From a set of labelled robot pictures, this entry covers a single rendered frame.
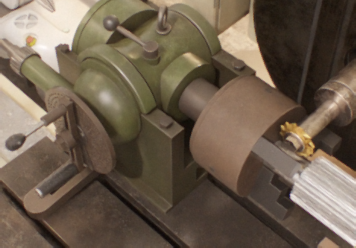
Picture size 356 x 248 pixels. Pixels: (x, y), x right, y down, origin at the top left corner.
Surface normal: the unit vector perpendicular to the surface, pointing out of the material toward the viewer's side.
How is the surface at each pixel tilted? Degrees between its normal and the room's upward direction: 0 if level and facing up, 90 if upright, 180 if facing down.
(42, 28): 0
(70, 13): 2
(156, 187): 90
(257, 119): 13
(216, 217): 0
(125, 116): 65
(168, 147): 90
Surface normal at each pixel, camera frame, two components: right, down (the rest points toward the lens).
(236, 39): 0.00, -0.65
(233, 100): -0.16, -0.50
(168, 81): -0.42, -0.19
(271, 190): -0.64, 0.22
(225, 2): 0.71, 0.54
